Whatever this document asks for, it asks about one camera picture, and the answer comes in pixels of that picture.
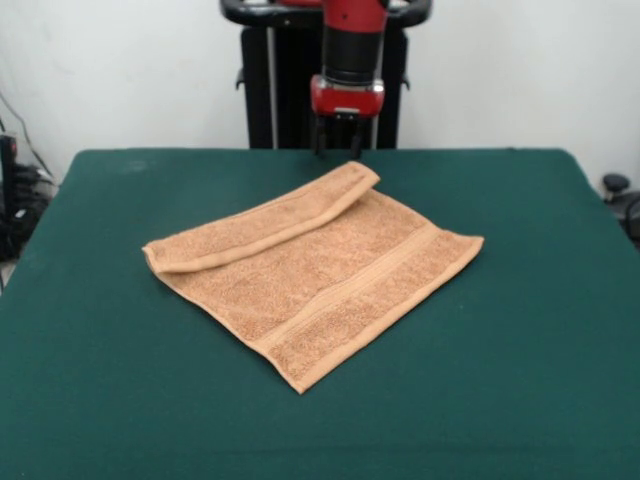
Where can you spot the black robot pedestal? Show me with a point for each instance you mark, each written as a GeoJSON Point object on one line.
{"type": "Point", "coordinates": [280, 100]}

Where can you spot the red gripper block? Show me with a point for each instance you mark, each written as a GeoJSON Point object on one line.
{"type": "Point", "coordinates": [345, 102]}

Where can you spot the black office chair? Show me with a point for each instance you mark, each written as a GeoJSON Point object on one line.
{"type": "Point", "coordinates": [625, 200]}

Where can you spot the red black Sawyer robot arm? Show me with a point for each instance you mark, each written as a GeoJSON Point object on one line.
{"type": "Point", "coordinates": [352, 45]}

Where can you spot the black electronics box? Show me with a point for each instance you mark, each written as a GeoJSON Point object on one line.
{"type": "Point", "coordinates": [7, 165]}

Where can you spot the tan terry towel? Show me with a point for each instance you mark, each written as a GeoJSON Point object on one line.
{"type": "Point", "coordinates": [320, 280]}

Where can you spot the dark green table cloth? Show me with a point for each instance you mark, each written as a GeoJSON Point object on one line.
{"type": "Point", "coordinates": [150, 400]}

